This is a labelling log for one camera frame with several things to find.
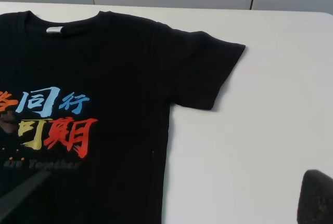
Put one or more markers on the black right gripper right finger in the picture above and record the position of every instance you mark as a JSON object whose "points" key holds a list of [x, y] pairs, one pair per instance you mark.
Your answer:
{"points": [[315, 201]]}

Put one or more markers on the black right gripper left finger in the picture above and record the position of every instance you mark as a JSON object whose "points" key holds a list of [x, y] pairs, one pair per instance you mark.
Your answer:
{"points": [[17, 195]]}

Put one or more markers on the black printed t-shirt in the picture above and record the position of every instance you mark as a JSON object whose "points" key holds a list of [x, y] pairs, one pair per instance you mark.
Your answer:
{"points": [[89, 101]]}

